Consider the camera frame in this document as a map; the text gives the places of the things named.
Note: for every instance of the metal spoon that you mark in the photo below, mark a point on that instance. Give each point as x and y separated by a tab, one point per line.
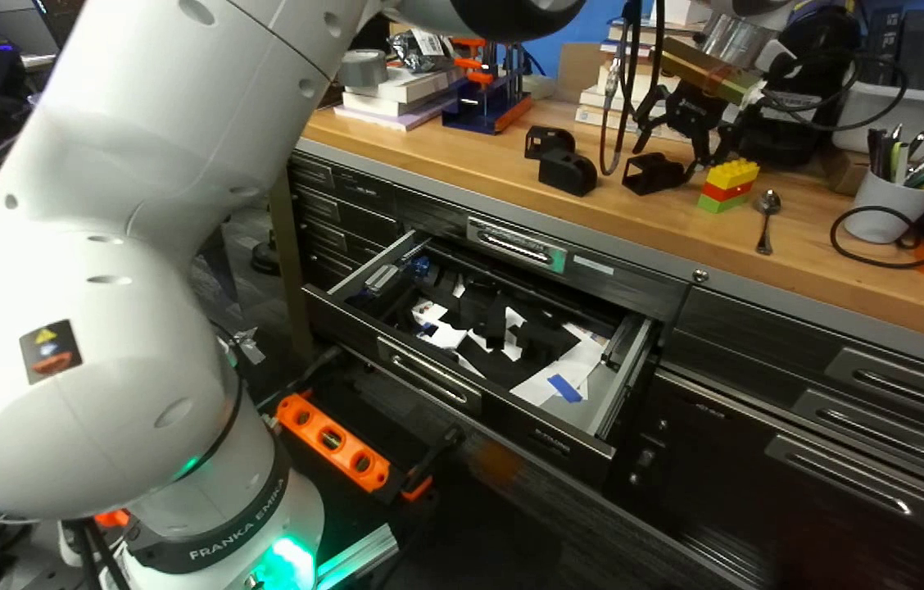
768	200

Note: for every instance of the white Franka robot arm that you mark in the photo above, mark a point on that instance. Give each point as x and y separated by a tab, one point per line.
136	218

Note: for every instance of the grey metal open drawer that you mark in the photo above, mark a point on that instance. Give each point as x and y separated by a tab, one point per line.
594	420

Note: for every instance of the crumpled silver foil bag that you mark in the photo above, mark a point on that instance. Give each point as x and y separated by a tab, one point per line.
418	50

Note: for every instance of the aluminium base plate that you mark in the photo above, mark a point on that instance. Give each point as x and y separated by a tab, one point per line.
357	560

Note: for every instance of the white plastic bin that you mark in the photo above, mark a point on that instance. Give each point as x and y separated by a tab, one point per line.
920	119

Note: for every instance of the black marker pen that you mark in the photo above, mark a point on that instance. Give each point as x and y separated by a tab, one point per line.
875	153

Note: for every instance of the thin white book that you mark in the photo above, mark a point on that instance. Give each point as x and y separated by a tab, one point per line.
418	88

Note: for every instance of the orange spirit level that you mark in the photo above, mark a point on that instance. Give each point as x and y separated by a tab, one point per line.
333	443

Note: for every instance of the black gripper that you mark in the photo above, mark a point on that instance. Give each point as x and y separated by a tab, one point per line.
685	111

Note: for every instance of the gold wrist camera bar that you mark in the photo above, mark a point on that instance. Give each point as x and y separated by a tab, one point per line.
711	68

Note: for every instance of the black computer monitor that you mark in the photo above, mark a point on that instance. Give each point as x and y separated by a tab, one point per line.
3	22

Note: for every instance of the yellow red green lego stack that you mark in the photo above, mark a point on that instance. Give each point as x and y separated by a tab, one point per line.
727	186

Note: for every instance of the thick white foam book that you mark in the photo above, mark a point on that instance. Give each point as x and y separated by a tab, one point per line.
396	103

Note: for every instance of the black pack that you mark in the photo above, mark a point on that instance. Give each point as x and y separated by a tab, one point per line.
880	44
919	50

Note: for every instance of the green sticker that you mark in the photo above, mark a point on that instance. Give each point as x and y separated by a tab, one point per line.
557	260

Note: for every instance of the wooden post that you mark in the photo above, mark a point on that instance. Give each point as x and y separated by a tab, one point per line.
285	265

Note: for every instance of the black foam cutout piece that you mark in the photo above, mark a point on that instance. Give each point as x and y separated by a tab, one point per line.
481	317

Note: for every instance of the small white box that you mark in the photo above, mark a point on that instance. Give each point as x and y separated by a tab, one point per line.
672	11

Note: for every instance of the white pen cup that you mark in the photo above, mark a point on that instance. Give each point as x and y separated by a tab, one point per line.
890	213

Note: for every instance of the black clamp tool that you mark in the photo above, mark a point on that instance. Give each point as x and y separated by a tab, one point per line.
566	175

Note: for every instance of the wide pale book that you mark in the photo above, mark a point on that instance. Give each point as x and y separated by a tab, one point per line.
588	112

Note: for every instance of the white paper sheet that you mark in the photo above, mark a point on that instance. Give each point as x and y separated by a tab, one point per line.
588	362

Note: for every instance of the grey duct tape roll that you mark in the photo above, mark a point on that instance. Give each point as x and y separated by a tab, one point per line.
361	68

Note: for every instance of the blue hex key holder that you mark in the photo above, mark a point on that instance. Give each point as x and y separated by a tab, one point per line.
481	111

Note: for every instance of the silver metal cylinder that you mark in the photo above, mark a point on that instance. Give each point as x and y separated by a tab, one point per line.
383	279

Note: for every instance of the black plastic box object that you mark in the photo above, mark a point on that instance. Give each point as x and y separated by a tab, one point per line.
653	175
547	139

